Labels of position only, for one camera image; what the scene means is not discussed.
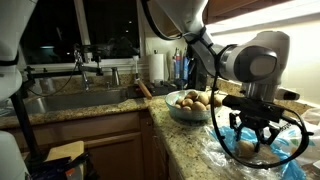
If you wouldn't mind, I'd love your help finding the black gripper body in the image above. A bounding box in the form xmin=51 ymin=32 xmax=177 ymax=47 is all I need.
xmin=236 ymin=111 xmax=273 ymax=132

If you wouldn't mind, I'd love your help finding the blue clear plastic potato bag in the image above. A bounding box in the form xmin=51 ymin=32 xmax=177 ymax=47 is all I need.
xmin=204 ymin=113 xmax=320 ymax=180

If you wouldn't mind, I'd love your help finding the white plastic bag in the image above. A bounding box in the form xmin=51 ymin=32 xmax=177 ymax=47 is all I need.
xmin=301 ymin=107 xmax=320 ymax=126

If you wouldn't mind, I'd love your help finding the glass bowl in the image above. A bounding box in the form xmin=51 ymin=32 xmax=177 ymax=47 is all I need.
xmin=164 ymin=89 xmax=224 ymax=122

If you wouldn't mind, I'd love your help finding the dark countertop appliance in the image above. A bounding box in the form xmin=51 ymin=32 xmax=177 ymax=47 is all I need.
xmin=186 ymin=46 xmax=209 ymax=92

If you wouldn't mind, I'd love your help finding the black dish mat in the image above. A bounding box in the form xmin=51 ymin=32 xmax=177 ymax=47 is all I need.
xmin=127 ymin=83 xmax=178 ymax=100

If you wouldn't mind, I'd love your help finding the white paper towel roll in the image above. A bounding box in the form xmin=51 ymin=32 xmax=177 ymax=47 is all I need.
xmin=147 ymin=53 xmax=166 ymax=84

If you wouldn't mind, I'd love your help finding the wooden rolling pin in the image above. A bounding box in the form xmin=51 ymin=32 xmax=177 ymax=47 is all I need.
xmin=134 ymin=78 xmax=154 ymax=101

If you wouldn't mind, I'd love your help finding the under-cabinet strip light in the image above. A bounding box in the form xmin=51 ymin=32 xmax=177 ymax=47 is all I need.
xmin=206 ymin=0 xmax=320 ymax=34

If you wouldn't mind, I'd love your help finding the white dish brush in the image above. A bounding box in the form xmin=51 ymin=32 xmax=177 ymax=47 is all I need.
xmin=132 ymin=54 xmax=141 ymax=81

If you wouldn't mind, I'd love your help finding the wooden base cabinet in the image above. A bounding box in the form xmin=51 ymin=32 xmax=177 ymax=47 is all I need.
xmin=0 ymin=109 xmax=181 ymax=180

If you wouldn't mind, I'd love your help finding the steel soap dispenser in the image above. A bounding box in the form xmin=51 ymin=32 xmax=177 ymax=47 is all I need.
xmin=110 ymin=66 xmax=121 ymax=87

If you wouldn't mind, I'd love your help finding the silver faucet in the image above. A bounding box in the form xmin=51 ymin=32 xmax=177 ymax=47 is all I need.
xmin=73 ymin=49 xmax=92 ymax=92

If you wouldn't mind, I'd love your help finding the steel kitchen sink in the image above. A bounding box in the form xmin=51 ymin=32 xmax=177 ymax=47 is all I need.
xmin=23 ymin=87 xmax=130 ymax=115

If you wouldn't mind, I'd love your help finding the cardboard box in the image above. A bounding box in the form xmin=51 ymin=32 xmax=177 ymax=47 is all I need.
xmin=44 ymin=140 xmax=86 ymax=180

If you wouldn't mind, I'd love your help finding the black orange tool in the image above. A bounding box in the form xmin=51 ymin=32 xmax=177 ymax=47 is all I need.
xmin=28 ymin=151 xmax=98 ymax=180

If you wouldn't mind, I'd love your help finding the black stand pole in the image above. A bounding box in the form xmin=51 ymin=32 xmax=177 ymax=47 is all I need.
xmin=9 ymin=89 xmax=44 ymax=164

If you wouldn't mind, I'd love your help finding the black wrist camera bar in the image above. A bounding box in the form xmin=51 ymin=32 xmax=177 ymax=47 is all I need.
xmin=222 ymin=94 xmax=285 ymax=124

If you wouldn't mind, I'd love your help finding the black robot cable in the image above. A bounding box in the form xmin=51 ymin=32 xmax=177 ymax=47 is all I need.
xmin=141 ymin=0 xmax=315 ymax=169

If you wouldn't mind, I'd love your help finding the dark window with white frame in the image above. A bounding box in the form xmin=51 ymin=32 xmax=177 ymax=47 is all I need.
xmin=19 ymin=0 xmax=147 ymax=72

